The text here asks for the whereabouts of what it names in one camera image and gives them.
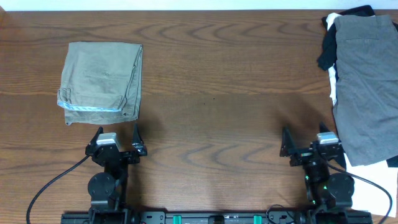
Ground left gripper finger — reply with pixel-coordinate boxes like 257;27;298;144
132;123;147;156
88;126;103;149

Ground grey shorts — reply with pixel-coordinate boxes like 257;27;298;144
332;14;398;167

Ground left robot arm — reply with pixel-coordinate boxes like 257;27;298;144
85;124;147;224

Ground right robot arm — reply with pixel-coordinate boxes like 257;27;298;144
280;124;354;224

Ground white garment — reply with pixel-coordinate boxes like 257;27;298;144
326;13;397;217

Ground folded khaki shorts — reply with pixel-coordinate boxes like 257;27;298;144
57;42;143;125

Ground black garment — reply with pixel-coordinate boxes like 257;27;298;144
317;4;398;168

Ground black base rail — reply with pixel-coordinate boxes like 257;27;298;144
60;210;373;224

